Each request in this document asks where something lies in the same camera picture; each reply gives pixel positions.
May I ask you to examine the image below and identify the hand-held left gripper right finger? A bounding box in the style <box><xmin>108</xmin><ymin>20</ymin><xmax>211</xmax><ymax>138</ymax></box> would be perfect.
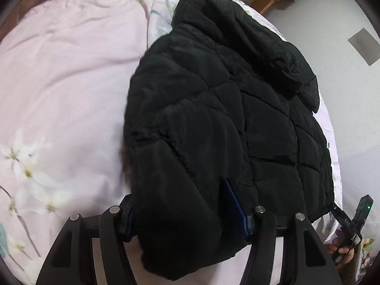
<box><xmin>221</xmin><ymin>179</ymin><xmax>342</xmax><ymax>285</ymax></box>

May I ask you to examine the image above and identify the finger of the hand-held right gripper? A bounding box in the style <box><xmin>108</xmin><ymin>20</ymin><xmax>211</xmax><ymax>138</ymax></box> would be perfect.
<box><xmin>330</xmin><ymin>204</ymin><xmax>361</xmax><ymax>243</ymax></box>

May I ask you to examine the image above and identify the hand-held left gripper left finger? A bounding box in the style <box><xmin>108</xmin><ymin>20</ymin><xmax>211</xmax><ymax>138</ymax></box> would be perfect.
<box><xmin>35</xmin><ymin>194</ymin><xmax>138</xmax><ymax>285</ymax></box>

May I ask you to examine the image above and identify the black puffer jacket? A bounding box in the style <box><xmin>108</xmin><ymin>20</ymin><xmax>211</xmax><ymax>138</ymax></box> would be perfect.
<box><xmin>120</xmin><ymin>0</ymin><xmax>336</xmax><ymax>282</ymax></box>

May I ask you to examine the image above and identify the person's right hand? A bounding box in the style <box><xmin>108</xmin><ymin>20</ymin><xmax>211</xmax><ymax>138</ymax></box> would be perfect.
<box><xmin>325</xmin><ymin>236</ymin><xmax>356</xmax><ymax>263</ymax></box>

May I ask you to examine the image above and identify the pink floral duvet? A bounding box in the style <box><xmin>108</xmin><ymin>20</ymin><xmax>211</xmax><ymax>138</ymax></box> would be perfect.
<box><xmin>0</xmin><ymin>0</ymin><xmax>375</xmax><ymax>285</ymax></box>

